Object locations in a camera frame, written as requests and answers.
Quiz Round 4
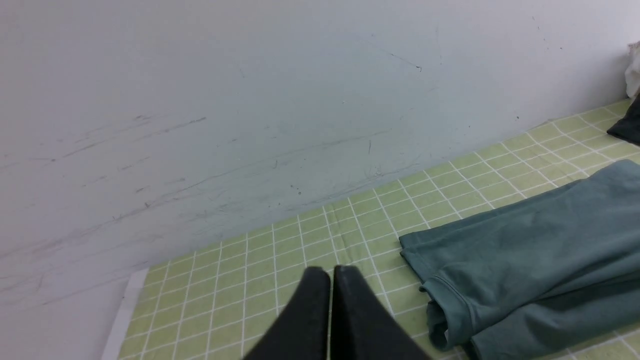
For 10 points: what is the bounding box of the green long-sleeved shirt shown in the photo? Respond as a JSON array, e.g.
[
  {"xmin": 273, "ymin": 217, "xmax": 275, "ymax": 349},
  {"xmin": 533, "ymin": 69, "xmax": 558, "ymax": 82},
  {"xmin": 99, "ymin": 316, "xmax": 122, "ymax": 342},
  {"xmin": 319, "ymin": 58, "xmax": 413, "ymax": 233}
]
[{"xmin": 398, "ymin": 159, "xmax": 640, "ymax": 360}]

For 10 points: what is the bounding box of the dark grey crumpled garment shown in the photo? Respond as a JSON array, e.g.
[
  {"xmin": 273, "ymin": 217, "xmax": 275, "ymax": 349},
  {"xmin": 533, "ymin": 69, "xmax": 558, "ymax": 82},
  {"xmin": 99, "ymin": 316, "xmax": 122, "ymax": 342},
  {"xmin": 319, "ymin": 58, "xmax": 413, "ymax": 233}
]
[{"xmin": 606, "ymin": 96, "xmax": 640, "ymax": 146}]

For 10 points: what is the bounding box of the green checkered tablecloth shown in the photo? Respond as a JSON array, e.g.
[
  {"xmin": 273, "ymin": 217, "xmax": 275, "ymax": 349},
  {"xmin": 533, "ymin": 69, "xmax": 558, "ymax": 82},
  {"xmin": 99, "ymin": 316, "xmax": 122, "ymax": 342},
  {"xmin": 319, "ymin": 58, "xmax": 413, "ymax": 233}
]
[{"xmin": 102, "ymin": 99, "xmax": 639, "ymax": 360}]

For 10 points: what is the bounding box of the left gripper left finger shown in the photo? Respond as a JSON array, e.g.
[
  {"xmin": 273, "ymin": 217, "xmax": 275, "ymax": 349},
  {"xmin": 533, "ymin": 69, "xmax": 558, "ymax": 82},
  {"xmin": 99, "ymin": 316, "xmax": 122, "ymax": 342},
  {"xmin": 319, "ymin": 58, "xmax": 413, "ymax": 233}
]
[{"xmin": 244, "ymin": 266, "xmax": 330, "ymax": 360}]

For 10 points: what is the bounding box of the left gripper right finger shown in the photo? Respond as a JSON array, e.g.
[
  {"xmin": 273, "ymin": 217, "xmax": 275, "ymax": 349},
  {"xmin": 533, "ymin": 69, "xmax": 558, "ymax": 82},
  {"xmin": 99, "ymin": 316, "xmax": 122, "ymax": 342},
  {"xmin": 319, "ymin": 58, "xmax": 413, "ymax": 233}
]
[{"xmin": 329, "ymin": 265, "xmax": 430, "ymax": 360}]

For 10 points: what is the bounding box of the white crumpled cloth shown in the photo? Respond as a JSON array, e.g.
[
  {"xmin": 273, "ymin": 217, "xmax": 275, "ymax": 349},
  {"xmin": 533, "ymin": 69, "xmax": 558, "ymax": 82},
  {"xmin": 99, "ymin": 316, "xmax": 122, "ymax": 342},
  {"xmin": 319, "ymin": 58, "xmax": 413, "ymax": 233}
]
[{"xmin": 624, "ymin": 41, "xmax": 640, "ymax": 99}]

